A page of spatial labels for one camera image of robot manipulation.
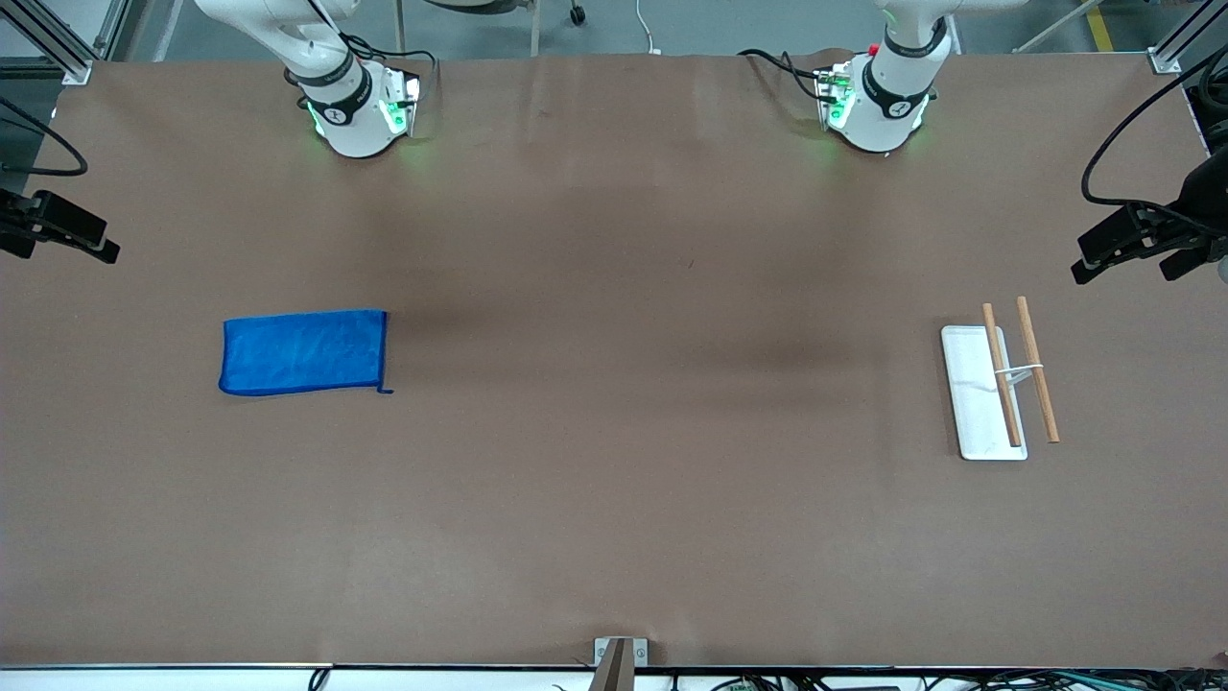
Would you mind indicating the blue microfibre towel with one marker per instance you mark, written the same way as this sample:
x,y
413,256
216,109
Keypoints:
x,y
302,352

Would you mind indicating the white rack base plate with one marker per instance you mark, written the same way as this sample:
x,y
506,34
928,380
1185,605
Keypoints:
x,y
974,403

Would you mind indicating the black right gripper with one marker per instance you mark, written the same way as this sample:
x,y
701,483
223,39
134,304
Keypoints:
x,y
11,226

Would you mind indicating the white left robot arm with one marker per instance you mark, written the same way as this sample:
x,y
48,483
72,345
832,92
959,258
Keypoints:
x,y
887,91

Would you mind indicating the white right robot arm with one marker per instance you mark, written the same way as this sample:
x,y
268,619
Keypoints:
x,y
350,106

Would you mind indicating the aluminium frame profile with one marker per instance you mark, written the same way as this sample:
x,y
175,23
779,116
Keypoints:
x,y
67,58
1166,62

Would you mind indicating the metal bracket at table edge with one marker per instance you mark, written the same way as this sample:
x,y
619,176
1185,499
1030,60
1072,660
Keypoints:
x,y
614,672

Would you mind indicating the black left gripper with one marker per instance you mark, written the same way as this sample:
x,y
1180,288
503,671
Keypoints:
x,y
1202,203

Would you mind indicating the office chair base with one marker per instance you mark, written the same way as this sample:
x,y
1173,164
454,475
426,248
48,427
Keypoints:
x,y
577,14

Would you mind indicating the grey metal mounting bracket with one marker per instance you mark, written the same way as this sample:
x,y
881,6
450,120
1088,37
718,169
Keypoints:
x,y
639,653

